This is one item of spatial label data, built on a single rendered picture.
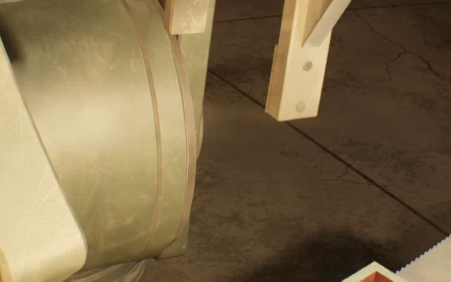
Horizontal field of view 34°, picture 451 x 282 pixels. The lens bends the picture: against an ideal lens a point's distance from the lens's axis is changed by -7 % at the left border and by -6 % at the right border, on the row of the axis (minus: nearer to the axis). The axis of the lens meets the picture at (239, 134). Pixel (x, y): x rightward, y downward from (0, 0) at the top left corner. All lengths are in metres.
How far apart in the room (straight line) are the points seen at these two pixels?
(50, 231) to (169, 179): 0.60
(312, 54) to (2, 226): 0.26
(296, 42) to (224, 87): 3.02
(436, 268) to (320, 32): 0.72
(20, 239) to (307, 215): 2.43
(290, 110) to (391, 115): 3.04
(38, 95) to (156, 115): 0.13
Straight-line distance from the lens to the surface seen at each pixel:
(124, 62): 0.78
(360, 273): 0.95
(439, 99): 3.77
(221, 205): 2.59
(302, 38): 0.41
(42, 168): 0.20
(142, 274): 1.09
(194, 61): 0.86
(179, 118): 0.79
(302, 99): 0.43
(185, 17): 0.53
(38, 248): 0.20
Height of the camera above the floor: 1.37
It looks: 27 degrees down
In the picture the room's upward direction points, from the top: 8 degrees clockwise
